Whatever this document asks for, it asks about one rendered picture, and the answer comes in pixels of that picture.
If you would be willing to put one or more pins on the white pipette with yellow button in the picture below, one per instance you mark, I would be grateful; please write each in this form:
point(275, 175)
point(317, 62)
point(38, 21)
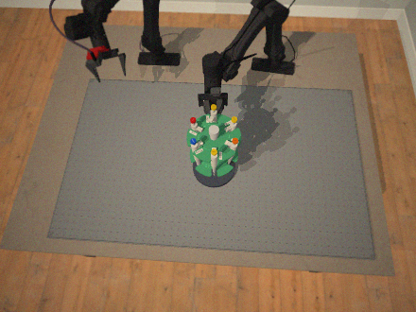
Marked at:
point(232, 125)
point(214, 159)

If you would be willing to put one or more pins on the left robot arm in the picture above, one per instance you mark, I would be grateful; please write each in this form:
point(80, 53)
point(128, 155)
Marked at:
point(274, 47)

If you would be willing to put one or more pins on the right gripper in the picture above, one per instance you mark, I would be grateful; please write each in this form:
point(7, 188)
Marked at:
point(107, 54)

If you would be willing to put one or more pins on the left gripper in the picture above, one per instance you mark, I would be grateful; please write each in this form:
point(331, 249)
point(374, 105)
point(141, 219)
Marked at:
point(206, 99)

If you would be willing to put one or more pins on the white pipette with blue button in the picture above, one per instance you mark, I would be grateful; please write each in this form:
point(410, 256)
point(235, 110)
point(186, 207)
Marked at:
point(194, 146)

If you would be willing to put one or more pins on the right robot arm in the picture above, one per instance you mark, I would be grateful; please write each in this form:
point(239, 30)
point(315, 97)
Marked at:
point(79, 27)

